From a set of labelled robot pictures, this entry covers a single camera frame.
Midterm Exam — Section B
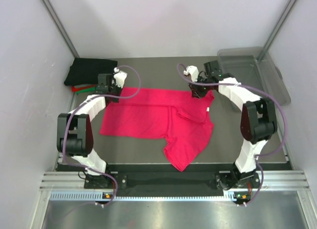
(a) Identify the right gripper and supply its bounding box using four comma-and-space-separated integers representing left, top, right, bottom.
188, 75, 211, 99

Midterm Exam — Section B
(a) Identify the clear plastic bin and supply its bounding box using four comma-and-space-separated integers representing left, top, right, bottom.
217, 47, 291, 106

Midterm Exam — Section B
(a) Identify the right corner frame post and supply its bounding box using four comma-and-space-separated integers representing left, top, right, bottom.
256, 0, 299, 63

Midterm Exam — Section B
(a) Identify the folded red t shirt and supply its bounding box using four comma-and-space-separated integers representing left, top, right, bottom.
71, 85, 96, 93

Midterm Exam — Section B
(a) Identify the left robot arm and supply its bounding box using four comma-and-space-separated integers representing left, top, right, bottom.
56, 68, 127, 188

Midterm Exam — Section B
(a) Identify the grey cable duct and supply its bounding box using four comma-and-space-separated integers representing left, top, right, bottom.
50, 191, 250, 202

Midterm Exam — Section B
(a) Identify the corner frame post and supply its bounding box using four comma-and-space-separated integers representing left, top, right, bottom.
256, 0, 299, 63
40, 0, 80, 58

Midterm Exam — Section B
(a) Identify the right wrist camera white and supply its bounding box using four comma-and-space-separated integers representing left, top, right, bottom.
183, 65, 199, 82

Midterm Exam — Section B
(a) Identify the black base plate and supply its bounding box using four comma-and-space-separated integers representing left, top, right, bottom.
84, 164, 260, 197

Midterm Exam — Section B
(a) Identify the aluminium frame rail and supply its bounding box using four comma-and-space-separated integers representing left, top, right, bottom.
40, 171, 309, 190

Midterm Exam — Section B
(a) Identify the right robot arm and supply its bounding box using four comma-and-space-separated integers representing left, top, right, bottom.
183, 61, 277, 190

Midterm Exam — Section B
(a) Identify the pink t shirt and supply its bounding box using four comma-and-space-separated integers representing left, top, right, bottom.
99, 88, 214, 172

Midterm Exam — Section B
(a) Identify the folded black t shirt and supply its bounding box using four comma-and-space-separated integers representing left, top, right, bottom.
64, 58, 118, 86

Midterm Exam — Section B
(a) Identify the left corner frame post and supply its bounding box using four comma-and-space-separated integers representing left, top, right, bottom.
40, 0, 80, 58

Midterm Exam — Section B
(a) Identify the folded green t shirt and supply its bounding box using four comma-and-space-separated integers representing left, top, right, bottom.
71, 86, 96, 94

